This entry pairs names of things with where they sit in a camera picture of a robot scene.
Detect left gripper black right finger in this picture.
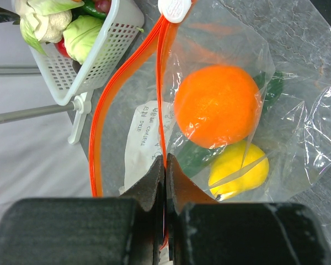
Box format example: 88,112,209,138
165,154,331,264

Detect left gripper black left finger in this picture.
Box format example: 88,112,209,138
0,157,164,264

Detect green cucumber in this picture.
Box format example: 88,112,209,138
177,71,284,178

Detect yellow lemon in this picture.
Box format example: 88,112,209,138
208,141,269,200

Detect orange fruit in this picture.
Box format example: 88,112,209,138
174,65,261,149

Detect clear zip top bag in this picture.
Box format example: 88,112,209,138
88,0,331,251

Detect white plastic food basket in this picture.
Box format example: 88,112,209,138
29,1,145,105

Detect grey clothes rack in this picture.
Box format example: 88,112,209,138
0,65,93,145

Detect red pepper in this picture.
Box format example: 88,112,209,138
55,38,70,58

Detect green cabbage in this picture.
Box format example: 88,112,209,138
63,15,104,65

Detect cauliflower with green leaves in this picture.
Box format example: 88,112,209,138
14,0,84,55

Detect red grapes bunch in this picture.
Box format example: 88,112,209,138
94,0,111,14

